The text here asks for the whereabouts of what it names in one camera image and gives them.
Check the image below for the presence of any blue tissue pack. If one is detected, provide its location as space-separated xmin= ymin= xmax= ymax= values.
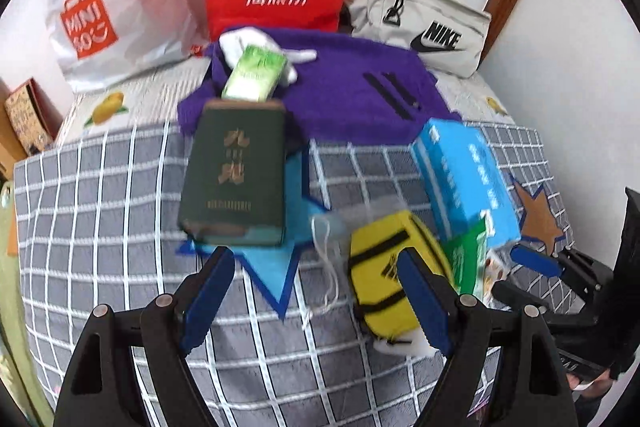
xmin=411 ymin=118 xmax=521 ymax=250

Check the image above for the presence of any green wipes packet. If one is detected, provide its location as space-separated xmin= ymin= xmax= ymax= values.
xmin=442 ymin=219 xmax=490 ymax=303

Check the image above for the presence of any white heart-print packet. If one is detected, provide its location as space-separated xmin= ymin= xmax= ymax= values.
xmin=482 ymin=247 xmax=513 ymax=300

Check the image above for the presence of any brown patterned box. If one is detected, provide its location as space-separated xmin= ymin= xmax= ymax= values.
xmin=4 ymin=78 xmax=56 ymax=158

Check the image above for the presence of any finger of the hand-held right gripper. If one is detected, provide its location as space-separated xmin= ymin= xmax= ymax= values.
xmin=492 ymin=279 xmax=598 ymax=330
xmin=511 ymin=244 xmax=614 ymax=294

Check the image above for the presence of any blue star felt patch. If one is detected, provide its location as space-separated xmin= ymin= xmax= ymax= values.
xmin=179 ymin=142 xmax=331 ymax=320

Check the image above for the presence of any person's right hand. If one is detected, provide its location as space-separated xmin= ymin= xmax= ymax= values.
xmin=572 ymin=369 xmax=613 ymax=395

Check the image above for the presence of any white glove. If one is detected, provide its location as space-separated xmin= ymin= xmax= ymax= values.
xmin=280 ymin=49 xmax=318 ymax=85
xmin=219 ymin=26 xmax=278 ymax=64

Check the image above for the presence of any brown star felt patch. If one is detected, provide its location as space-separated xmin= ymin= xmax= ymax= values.
xmin=507 ymin=174 xmax=568 ymax=258

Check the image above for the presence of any lemon print sheet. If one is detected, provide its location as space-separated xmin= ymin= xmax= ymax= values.
xmin=52 ymin=52 xmax=516 ymax=142

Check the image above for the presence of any yellow pouch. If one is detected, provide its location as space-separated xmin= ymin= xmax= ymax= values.
xmin=347 ymin=209 xmax=455 ymax=342

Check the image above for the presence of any purple fabric storage bin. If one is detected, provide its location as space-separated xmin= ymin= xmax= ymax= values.
xmin=177 ymin=27 xmax=463 ymax=158

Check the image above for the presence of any pale green tissue packet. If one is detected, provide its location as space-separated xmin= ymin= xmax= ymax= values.
xmin=221 ymin=45 xmax=289 ymax=104

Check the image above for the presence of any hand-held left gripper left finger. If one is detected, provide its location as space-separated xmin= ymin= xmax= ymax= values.
xmin=52 ymin=246 xmax=236 ymax=427

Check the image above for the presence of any white sponge block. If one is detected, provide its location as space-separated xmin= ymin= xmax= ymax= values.
xmin=374 ymin=328 xmax=437 ymax=356

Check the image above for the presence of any green blanket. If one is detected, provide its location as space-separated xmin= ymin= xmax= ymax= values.
xmin=0 ymin=179 xmax=56 ymax=427

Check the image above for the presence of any dark green tea tin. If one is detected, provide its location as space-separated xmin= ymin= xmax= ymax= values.
xmin=177 ymin=98 xmax=288 ymax=248

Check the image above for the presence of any face mask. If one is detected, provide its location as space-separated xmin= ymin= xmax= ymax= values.
xmin=302 ymin=211 xmax=351 ymax=333

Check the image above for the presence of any grey waist bag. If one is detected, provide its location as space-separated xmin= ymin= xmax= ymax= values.
xmin=345 ymin=0 xmax=493 ymax=79

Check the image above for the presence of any wooden nightstand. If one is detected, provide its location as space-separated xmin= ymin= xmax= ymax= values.
xmin=0 ymin=104 xmax=26 ymax=180

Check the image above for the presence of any grey checked cloth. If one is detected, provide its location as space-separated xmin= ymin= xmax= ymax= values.
xmin=12 ymin=119 xmax=568 ymax=427

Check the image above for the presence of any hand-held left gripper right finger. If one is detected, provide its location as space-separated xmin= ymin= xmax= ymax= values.
xmin=398 ymin=249 xmax=576 ymax=427

